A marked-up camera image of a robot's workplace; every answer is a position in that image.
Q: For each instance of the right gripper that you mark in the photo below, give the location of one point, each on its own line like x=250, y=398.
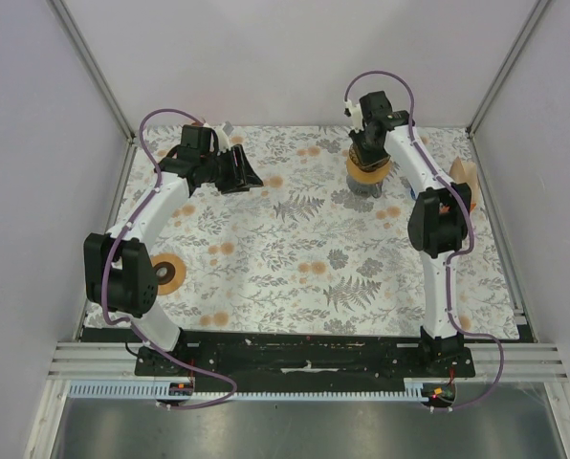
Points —
x=367, y=159

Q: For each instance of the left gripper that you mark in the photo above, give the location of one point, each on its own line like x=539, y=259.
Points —
x=241, y=178

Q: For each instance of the brown paper coffee filter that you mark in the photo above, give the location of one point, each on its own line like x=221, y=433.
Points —
x=356, y=158

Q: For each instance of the orange coffee filter box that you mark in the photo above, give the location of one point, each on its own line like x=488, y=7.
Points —
x=466, y=172

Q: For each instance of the glass coffee server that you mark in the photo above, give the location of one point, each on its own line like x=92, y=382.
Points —
x=374, y=190

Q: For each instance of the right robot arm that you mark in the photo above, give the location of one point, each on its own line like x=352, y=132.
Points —
x=438, y=224

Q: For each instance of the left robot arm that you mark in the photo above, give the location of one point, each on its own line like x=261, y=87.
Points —
x=119, y=275

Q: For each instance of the floral table mat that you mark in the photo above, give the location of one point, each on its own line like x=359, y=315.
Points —
x=303, y=254

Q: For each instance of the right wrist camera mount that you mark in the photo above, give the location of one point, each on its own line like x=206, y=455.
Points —
x=354, y=112

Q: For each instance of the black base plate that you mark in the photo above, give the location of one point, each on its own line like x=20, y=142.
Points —
x=276, y=361

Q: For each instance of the blue cable duct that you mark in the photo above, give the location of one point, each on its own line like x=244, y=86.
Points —
x=183, y=391

